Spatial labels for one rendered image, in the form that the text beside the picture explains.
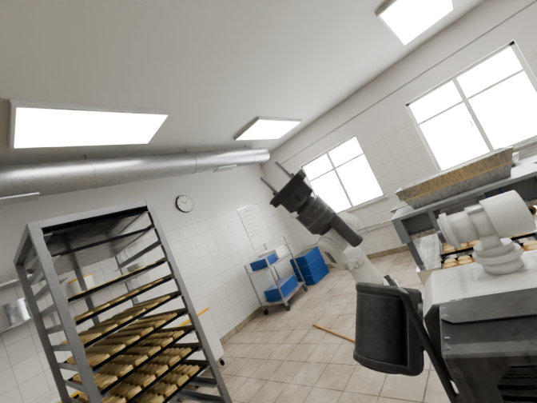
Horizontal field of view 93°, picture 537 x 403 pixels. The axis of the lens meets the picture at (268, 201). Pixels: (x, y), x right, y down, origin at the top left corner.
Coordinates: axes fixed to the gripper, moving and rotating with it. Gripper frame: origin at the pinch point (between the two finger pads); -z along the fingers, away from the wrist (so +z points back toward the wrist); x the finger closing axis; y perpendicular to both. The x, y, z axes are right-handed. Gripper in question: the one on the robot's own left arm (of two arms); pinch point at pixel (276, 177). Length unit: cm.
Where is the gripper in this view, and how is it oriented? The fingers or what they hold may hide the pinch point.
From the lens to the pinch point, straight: 69.1
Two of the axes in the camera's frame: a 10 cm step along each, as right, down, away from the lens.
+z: 7.3, 6.9, 0.3
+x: 6.9, -7.3, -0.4
